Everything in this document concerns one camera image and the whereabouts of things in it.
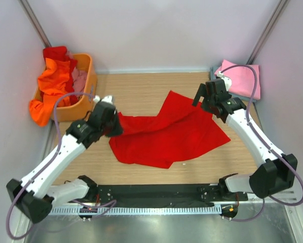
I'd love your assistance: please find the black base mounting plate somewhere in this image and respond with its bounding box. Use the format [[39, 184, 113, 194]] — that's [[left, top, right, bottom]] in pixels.
[[98, 184, 248, 208]]

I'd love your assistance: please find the dark red shirt in basket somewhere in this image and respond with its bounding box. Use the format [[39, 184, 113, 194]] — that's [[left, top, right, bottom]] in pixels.
[[43, 46, 79, 105]]

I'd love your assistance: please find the folded grey-blue t-shirt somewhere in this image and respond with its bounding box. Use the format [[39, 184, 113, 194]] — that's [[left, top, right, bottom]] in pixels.
[[210, 67, 258, 102]]

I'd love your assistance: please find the orange t-shirt in basket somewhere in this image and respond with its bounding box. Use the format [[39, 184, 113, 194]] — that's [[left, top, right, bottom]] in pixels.
[[29, 58, 70, 127]]

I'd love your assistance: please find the left aluminium frame post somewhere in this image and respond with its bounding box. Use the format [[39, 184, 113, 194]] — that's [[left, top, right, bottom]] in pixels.
[[18, 0, 51, 48]]

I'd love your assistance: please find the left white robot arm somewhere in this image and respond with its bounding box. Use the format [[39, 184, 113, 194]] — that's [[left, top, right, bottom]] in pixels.
[[7, 96, 123, 224]]

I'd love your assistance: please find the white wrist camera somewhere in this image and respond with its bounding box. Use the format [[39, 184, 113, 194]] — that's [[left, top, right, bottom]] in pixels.
[[216, 71, 232, 91], [93, 95, 115, 105]]

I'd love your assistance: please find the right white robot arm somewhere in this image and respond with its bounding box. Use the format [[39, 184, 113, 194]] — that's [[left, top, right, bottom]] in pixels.
[[193, 78, 297, 200]]

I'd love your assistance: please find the right aluminium frame post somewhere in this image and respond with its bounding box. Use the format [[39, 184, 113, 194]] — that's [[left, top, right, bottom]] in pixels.
[[246, 0, 290, 65]]

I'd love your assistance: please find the dusty pink shirt in basket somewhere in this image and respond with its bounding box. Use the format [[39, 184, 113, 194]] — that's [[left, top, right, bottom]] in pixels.
[[66, 50, 89, 94]]

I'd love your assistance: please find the orange plastic laundry basket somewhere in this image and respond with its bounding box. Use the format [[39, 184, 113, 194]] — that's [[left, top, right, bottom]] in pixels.
[[33, 53, 99, 123]]

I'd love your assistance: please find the folded pink t-shirt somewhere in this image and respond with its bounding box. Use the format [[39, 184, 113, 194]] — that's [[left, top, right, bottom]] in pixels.
[[223, 65, 261, 100]]

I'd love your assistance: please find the aluminium frame post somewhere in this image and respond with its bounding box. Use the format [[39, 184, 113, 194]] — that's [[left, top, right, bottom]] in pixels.
[[18, 0, 51, 48], [246, 0, 290, 65]]

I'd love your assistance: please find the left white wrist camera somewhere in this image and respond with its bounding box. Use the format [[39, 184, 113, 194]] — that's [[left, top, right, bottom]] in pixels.
[[93, 95, 115, 105]]

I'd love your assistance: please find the white slotted cable duct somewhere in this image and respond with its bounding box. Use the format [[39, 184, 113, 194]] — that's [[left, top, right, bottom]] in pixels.
[[49, 205, 222, 216]]

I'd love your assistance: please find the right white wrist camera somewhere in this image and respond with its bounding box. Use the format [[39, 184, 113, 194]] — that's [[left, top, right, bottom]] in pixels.
[[216, 71, 232, 91]]

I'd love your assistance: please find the red t-shirt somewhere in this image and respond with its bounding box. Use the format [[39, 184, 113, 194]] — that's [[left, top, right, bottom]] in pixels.
[[109, 91, 230, 169]]

